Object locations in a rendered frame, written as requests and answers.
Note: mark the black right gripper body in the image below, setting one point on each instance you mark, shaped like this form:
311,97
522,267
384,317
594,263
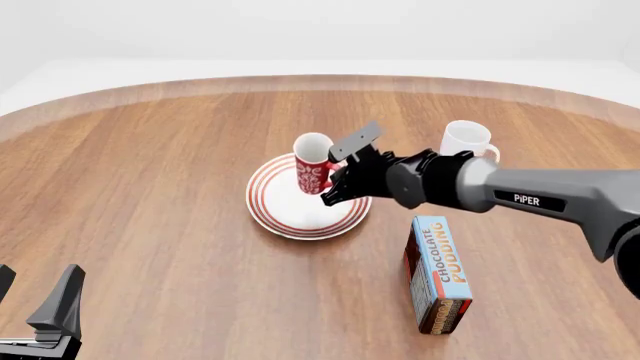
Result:
369,176

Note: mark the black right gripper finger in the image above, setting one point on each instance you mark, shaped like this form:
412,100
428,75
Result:
340,194
342,175

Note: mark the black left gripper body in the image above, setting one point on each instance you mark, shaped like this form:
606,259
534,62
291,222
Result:
40,348

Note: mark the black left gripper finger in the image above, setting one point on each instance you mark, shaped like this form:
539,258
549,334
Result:
62,303
5,279

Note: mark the red patterned mug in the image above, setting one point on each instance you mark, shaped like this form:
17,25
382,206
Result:
312,172

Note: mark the grey and black right robot arm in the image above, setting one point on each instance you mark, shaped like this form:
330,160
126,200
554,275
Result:
540,195

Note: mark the flat plate on black stalk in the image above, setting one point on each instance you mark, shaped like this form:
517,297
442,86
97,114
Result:
354,141

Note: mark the white plate with red rings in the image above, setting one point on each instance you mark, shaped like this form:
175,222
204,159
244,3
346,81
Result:
292,210

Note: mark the white mug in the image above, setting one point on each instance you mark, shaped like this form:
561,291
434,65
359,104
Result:
465,140

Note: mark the chocolate pudding box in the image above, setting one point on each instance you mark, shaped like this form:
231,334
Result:
440,270

